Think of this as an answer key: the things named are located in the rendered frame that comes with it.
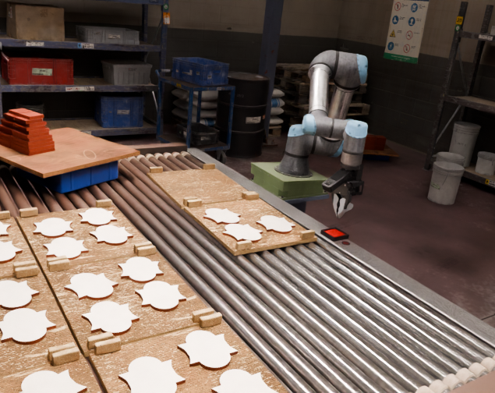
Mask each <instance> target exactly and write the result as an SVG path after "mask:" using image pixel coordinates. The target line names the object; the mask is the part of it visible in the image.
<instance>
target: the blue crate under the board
mask: <svg viewBox="0 0 495 393"><path fill-rule="evenodd" d="M118 161H119V160H118ZM118 161H111V162H108V163H104V164H101V165H95V166H92V167H89V168H82V169H79V170H75V171H72V172H67V173H63V174H59V175H53V176H50V177H47V178H41V177H40V176H37V175H34V174H32V173H30V172H27V171H24V170H22V169H20V168H17V175H19V176H21V177H24V178H25V179H29V180H30V181H32V182H35V183H37V184H40V185H42V186H45V187H47V188H49V189H52V190H54V191H56V192H58V193H61V194H63V193H67V192H71V191H73V190H77V189H82V188H85V187H88V186H93V185H96V184H99V183H102V182H107V181H110V180H113V179H117V178H118Z"/></svg>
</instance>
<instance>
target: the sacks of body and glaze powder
mask: <svg viewBox="0 0 495 393"><path fill-rule="evenodd" d="M171 93H172V94H173V95H175V96H176V97H178V98H179V99H176V100H175V101H173V104H174V105H175V106H177V108H175V109H173V110H172V111H171V113H172V114H174V115H172V119H171V124H172V125H173V126H177V125H176V124H182V123H187V122H188V109H189V90H185V89H182V88H181V87H177V89H174V90H173V91H172V92H171ZM217 94H218V90H207V91H202V97H201V109H200V123H202V124H204V125H206V126H209V127H211V128H214V129H215V125H214V123H215V122H216V114H217ZM284 95H285V94H284V93H283V92H282V91H281V90H278V89H276V88H274V91H273V94H272V98H271V112H270V125H269V129H270V130H269V133H268V137H277V136H281V135H280V134H281V126H280V125H278V124H281V123H283V120H282V119H280V118H278V117H277V116H276V115H280V114H281V113H282V112H284V110H283V109H281V108H280V107H281V106H283V105H285V103H284V102H283V100H282V99H280V97H282V96H284ZM197 102H198V91H193V111H192V122H196V115H197Z"/></svg>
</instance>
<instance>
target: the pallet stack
mask: <svg viewBox="0 0 495 393"><path fill-rule="evenodd" d="M309 65H310V64H288V63H277V65H276V72H275V78H274V88H276V89H278V90H281V91H282V92H283V93H284V94H285V95H284V96H282V97H280V99H282V100H283V102H284V103H285V105H283V106H281V107H280V108H281V109H283V110H284V112H282V113H281V114H280V115H276V116H277V117H278V118H280V119H282V120H283V123H281V124H278V125H280V126H281V129H290V127H291V126H293V125H298V124H302V121H303V117H304V115H305V114H309V88H310V79H309V76H308V71H309ZM282 69H283V70H284V71H285V72H284V73H281V70H282ZM280 80H281V82H279V81H280ZM366 87H367V83H364V84H360V86H359V88H358V89H357V90H355V91H354V94H353V96H352V100H351V103H350V105H349V107H358V109H357V110H355V109H352V108H349V109H348V113H347V115H346V118H345V120H346V119H353V120H356V116H357V115H368V114H369V107H370V105H368V104H364V103H361V102H362V94H365V93H366ZM334 88H335V85H334V82H333V79H329V98H328V109H329V106H330V103H331V98H332V95H333V93H334Z"/></svg>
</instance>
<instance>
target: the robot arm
mask: <svg viewBox="0 0 495 393"><path fill-rule="evenodd" d="M367 69H368V61H367V57H366V56H364V55H359V54H352V53H348V52H342V51H334V50H329V51H324V52H322V53H320V54H319V55H318V56H316V57H315V58H314V60H313V61H312V62H311V63H310V65H309V71H308V76H309V79H310V88H309V114H305V115H304V117H303V121H302V124H298V125H293V126H291V127H290V129H289V132H288V139H287V143H286V148H285V155H284V157H283V158H282V160H281V163H280V164H279V166H278V169H279V170H280V171H281V172H284V173H286V174H289V175H297V176H306V175H308V174H309V161H308V158H309V154H318V155H323V156H328V157H335V158H336V157H338V156H339V155H340V154H341V152H342V154H341V165H340V166H341V167H342V168H341V169H340V170H339V171H337V172H336V173H334V174H333V175H332V176H331V177H330V178H329V179H327V180H326V181H324V182H323V183H322V187H323V189H324V190H326V191H327V192H329V193H331V196H332V203H333V205H334V211H335V214H336V216H337V218H341V217H342V216H343V215H344V213H345V212H346V211H349V210H351V209H352V208H353V204H351V203H350V202H351V200H352V196H355V195H362V191H361V192H359V187H360V186H362V190H363V186H364V181H362V180H361V178H362V170H363V166H364V165H361V164H362V156H363V151H364V147H365V142H366V135H367V128H368V125H367V124H366V123H365V122H361V121H357V120H353V119H346V120H345V118H346V115H347V113H348V109H349V105H350V103H351V100H352V96H353V94H354V91H355V90H357V89H358V88H359V86H360V84H364V83H365V82H366V76H367ZM329 79H333V82H334V85H335V88H334V93H333V95H332V98H331V103H330V106H329V109H328V98H329ZM343 197H344V198H343Z"/></svg>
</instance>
